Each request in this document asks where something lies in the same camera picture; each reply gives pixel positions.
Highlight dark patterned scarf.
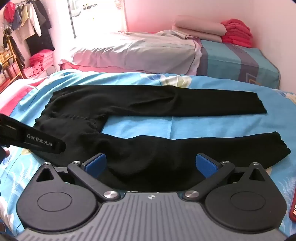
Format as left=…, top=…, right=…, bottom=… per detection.
left=3, top=28, right=25, bottom=68

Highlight black hanging garment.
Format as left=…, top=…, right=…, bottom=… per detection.
left=25, top=0, right=55, bottom=56

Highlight blue hanging garment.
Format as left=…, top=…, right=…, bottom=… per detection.
left=11, top=16, right=24, bottom=31

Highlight stack of red folded clothes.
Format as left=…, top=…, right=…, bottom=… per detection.
left=220, top=19, right=254, bottom=48

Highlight folded beige blankets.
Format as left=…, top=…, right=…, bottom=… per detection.
left=171, top=15, right=226, bottom=43

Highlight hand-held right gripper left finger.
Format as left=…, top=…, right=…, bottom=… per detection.
left=36, top=152, right=121, bottom=202

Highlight window frame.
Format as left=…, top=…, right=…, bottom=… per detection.
left=67, top=0, right=128, bottom=39

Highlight white hanging shirt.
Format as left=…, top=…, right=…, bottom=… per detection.
left=18, top=4, right=39, bottom=42

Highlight red bed cloth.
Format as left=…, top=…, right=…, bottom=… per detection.
left=0, top=78, right=48, bottom=113

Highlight red hanging garment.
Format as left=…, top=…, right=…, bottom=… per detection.
left=4, top=2, right=18, bottom=21

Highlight grey white folded quilt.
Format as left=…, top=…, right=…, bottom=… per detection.
left=59, top=31, right=203, bottom=76

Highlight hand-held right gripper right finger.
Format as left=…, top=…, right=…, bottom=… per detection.
left=184, top=152, right=267, bottom=201

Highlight black pants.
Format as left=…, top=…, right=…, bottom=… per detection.
left=34, top=84, right=291, bottom=193

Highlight red phone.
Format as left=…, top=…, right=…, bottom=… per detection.
left=289, top=199, right=296, bottom=220

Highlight bed with blue striped sheet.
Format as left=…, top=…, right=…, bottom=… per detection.
left=59, top=30, right=281, bottom=90

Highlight blue floral bedsheet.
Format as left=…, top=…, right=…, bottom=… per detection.
left=0, top=70, right=296, bottom=237

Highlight wooden shelf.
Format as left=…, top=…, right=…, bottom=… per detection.
left=0, top=49, right=24, bottom=85

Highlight stack of pink folded clothes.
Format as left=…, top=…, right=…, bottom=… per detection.
left=23, top=49, right=55, bottom=78

